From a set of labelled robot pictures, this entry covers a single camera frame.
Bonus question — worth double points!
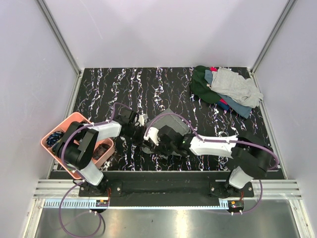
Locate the grey cloth napkin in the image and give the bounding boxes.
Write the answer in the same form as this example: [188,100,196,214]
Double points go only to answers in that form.
[141,108,190,159]

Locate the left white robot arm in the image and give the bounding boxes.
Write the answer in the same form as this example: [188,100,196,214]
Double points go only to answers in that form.
[52,108,148,196]

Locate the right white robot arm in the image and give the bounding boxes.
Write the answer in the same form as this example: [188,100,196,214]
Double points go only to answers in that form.
[142,125,274,197]

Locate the dark brown rolled item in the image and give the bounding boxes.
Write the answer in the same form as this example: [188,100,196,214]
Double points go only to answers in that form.
[92,143,110,160]

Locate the dark green garment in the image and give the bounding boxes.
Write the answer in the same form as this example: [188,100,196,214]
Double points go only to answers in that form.
[190,65,221,104]

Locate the blue garment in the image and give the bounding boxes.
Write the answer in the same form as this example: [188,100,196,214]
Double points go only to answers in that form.
[204,69,252,119]

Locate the blue patterned rolled sock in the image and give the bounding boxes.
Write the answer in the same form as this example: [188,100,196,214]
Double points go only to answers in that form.
[46,131,64,148]

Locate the light grey shirt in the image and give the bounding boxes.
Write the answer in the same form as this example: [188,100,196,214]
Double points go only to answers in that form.
[211,68,264,108]

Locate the pink compartment tray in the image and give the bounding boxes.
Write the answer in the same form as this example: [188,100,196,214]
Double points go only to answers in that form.
[41,112,115,179]

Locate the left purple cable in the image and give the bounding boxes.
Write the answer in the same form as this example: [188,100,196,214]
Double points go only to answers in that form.
[59,103,133,238]

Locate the purple cable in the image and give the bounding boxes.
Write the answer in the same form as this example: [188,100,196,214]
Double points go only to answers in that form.
[59,103,133,238]
[145,113,280,214]

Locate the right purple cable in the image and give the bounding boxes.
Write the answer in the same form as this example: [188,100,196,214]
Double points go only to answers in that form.
[145,113,280,214]

